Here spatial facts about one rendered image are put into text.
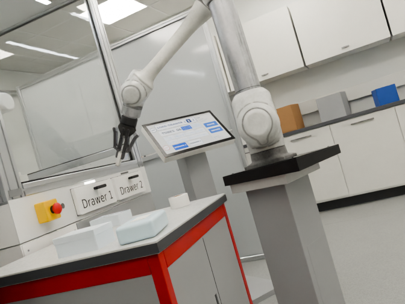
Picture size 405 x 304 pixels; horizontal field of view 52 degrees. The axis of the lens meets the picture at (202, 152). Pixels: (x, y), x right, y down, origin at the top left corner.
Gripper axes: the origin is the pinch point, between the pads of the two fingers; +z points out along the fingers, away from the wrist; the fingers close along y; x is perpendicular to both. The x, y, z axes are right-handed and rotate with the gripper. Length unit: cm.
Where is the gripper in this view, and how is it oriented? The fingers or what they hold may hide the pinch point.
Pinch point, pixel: (119, 158)
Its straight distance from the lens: 194.9
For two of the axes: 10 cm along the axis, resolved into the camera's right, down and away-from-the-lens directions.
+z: -2.7, 9.4, 1.9
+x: -1.6, 1.5, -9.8
